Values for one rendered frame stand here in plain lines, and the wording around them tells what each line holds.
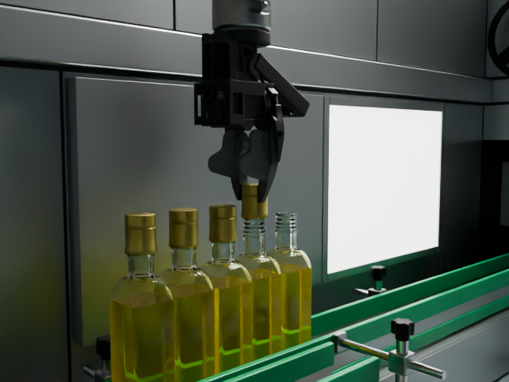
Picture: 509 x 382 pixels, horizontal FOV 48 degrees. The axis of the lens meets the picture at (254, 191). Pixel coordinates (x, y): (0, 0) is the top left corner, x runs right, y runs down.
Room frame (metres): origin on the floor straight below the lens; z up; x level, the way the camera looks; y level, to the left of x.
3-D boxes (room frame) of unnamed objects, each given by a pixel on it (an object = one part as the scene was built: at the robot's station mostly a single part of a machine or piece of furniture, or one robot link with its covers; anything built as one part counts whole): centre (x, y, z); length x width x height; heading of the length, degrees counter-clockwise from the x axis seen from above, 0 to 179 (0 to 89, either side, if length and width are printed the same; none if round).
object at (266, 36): (0.74, 0.02, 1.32); 0.09 x 0.08 x 0.12; 133
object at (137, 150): (1.03, -0.10, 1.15); 0.90 x 0.03 x 0.34; 133
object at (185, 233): (0.68, 0.08, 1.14); 0.04 x 0.04 x 0.04
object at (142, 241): (0.64, 0.13, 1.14); 0.04 x 0.04 x 0.04
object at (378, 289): (1.06, -0.21, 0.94); 0.07 x 0.04 x 0.13; 43
